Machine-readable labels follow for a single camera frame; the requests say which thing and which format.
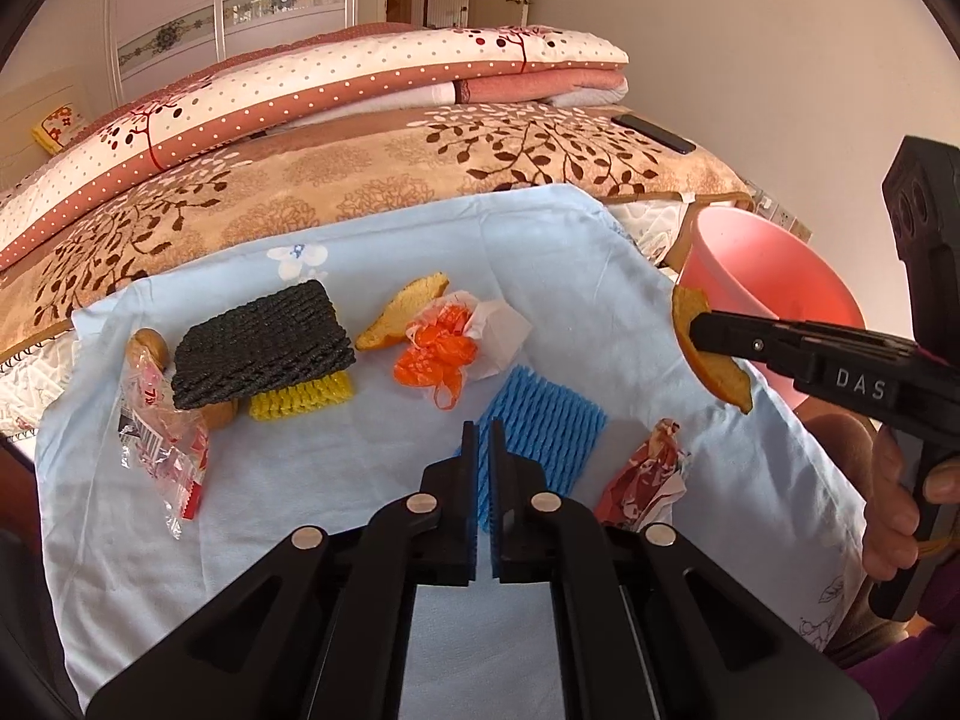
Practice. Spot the pink plastic bucket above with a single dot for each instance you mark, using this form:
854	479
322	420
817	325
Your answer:
750	262

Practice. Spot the folded polka dot quilt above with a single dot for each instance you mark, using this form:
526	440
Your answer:
300	82

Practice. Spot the orange peel piece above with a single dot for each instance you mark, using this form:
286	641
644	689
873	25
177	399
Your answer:
397	311
724	382

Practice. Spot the blue foam net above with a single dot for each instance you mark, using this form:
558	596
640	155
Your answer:
540	420

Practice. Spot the person's purple clothing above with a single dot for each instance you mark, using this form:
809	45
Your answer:
915	675

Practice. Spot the white tissue paper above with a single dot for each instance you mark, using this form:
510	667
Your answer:
502	330

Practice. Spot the beige wall socket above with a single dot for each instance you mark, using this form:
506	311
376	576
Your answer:
780	214

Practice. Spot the black phone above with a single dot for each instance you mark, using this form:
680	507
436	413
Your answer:
652	133

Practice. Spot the yellow floral pillow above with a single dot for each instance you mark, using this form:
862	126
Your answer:
60	127

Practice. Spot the brown leaf-print blanket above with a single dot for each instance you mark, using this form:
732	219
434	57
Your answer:
375	180

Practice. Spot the white folded sheet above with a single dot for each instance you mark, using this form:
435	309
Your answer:
439	94

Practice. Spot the person's right hand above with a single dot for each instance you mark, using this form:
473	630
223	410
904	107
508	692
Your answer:
889	510

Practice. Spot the light blue floral cloth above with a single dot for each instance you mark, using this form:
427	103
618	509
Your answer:
337	465

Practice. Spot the clear plastic wrapper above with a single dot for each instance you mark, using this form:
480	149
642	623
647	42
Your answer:
161	450

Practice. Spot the pink folded blanket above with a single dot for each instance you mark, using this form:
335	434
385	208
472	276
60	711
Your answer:
525	86

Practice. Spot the cream headboard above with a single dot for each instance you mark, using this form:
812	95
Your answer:
45	82

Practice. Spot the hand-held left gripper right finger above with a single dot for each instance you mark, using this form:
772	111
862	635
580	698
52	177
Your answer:
517	510

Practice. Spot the orange plastic bag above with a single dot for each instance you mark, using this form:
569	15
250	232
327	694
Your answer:
435	352

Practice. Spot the yellow foam net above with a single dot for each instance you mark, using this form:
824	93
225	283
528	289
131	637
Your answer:
300	396

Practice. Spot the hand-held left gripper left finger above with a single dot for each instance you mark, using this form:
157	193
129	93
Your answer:
450	510

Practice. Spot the black foam net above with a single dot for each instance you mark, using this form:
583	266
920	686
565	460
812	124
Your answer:
255	345

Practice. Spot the pink patterned wrapper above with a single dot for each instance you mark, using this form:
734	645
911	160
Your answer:
641	480

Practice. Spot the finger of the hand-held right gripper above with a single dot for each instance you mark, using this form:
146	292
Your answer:
862	338
742	345

